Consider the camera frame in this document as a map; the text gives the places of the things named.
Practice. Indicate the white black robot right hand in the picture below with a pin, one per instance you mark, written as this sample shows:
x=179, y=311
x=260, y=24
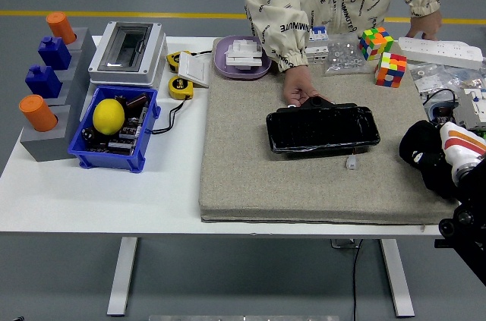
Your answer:
x=463, y=146

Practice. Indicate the person's left hand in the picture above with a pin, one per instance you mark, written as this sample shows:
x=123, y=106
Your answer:
x=425, y=25

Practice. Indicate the person's right hand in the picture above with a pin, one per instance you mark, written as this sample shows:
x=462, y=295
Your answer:
x=300, y=84

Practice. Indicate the black rag with red patch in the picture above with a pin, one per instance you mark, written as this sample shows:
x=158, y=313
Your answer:
x=417, y=139

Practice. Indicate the black glossy display panel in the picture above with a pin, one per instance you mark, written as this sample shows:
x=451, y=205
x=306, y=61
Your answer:
x=322, y=131

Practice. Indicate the person's right forearm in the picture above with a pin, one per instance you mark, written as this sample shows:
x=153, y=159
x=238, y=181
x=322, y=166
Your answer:
x=284, y=42

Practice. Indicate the white power strip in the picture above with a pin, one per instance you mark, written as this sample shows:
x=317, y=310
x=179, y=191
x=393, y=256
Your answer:
x=436, y=49

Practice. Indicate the white blue circuit breaker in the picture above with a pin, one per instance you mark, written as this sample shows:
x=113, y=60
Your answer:
x=319, y=49

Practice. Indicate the clear bag of metal nuts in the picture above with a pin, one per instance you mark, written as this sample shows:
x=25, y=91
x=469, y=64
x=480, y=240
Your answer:
x=343, y=55

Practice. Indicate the multicoloured puzzle cube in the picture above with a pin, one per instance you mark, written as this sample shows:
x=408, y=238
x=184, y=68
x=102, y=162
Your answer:
x=376, y=44
x=391, y=70

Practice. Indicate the clear bags of small parts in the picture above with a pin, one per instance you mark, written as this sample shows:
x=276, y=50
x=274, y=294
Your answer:
x=429, y=82

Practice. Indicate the white plastic parts stack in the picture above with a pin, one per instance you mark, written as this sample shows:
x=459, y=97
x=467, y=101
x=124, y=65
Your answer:
x=245, y=55

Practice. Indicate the purple shallow tray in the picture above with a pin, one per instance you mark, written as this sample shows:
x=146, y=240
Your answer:
x=222, y=65

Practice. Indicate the grey-brown fabric mat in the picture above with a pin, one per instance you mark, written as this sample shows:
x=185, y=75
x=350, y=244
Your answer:
x=247, y=165

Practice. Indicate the white table leg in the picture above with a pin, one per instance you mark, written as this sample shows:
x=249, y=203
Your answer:
x=121, y=279
x=398, y=283

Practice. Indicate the yellow tape measure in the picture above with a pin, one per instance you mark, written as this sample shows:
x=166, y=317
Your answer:
x=173, y=61
x=180, y=87

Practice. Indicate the grey stepped block holder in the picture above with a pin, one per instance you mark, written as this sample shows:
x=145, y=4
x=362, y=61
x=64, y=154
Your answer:
x=49, y=146

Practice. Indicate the blue plastic bin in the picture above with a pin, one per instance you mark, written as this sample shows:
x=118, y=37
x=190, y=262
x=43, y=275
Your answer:
x=110, y=159

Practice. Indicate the yellow lemon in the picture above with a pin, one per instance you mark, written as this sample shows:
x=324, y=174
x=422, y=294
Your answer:
x=109, y=117

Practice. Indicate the orange cylinder peg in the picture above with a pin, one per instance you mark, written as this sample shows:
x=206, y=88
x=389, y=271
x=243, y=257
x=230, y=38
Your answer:
x=60, y=27
x=36, y=112

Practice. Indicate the blue block peg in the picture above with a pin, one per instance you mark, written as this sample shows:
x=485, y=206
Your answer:
x=55, y=53
x=43, y=82

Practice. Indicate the white wall switch plate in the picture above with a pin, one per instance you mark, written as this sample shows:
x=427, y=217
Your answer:
x=195, y=70

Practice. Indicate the grey electrical enclosure box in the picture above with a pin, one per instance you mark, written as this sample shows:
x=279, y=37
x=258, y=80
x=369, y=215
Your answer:
x=152, y=51

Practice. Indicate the grey under-table bracket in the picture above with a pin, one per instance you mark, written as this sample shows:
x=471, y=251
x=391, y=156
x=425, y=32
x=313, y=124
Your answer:
x=343, y=245

